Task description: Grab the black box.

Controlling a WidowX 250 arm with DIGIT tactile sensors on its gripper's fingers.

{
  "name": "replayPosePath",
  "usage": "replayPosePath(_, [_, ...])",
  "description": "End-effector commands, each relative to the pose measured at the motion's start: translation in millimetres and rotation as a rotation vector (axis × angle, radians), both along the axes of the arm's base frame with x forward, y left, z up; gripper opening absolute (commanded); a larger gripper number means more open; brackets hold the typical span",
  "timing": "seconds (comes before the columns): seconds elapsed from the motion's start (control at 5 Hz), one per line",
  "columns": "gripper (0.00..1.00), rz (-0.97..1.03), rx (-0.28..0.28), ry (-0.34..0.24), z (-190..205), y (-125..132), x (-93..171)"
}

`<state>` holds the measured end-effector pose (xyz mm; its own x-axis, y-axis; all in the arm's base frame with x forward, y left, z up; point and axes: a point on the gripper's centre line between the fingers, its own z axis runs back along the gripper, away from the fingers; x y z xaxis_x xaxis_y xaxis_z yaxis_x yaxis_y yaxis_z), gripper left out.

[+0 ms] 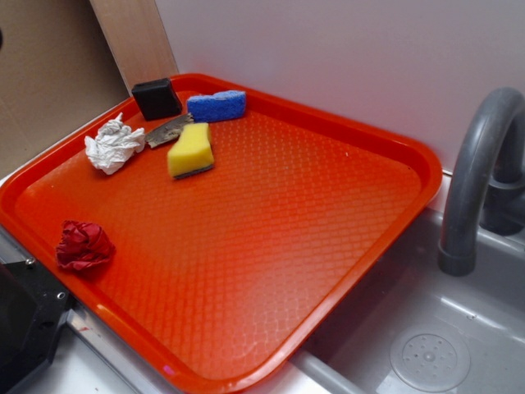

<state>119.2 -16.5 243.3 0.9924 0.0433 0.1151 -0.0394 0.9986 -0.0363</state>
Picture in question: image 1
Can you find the grey sink basin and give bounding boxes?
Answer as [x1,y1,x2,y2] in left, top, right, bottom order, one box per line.
[292,210,524,393]

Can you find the yellow sponge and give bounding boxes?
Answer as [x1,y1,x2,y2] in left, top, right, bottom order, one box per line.
[167,122,215,178]

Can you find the crumpled white paper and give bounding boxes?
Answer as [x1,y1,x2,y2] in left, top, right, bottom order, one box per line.
[84,112,145,176]

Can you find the grey faucet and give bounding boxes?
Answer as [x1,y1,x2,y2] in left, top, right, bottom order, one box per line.
[438,87,524,277]

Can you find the wooden board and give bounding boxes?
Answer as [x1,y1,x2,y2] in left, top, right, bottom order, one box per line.
[90,0,179,89]

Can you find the blue sponge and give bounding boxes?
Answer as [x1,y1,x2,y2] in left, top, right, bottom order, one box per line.
[186,90,247,122]

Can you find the brown bark piece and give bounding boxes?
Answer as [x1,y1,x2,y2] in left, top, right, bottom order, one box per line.
[145,113,194,149]

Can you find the crumpled red cloth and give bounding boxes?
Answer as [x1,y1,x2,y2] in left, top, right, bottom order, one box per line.
[55,220,116,271]

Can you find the black robot mount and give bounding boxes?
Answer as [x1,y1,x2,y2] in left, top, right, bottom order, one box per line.
[1,259,73,393]

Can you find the black box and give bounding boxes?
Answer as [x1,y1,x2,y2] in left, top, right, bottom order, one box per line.
[131,78,182,121]

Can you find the orange plastic tray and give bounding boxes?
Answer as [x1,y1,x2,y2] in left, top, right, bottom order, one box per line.
[1,89,441,393]

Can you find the sink drain cover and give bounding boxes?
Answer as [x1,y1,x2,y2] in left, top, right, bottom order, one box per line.
[390,324,471,393]

